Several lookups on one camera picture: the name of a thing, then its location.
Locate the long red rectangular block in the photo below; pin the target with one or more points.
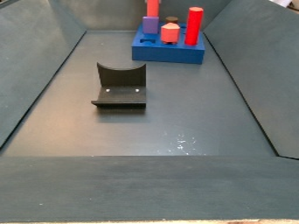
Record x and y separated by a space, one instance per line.
152 8

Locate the black curved fixture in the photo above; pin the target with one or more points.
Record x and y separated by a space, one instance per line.
121 87

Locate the blue shape sorter board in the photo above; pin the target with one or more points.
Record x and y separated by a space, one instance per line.
149 49

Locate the salmon pentagonal peg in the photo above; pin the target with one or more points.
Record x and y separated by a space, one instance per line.
169 33

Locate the purple rectangular peg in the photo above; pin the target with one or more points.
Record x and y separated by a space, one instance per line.
149 25

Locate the brown cylinder peg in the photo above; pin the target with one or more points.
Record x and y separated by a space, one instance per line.
170 20

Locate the tall red hexagonal peg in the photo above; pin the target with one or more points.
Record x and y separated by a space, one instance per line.
193 25

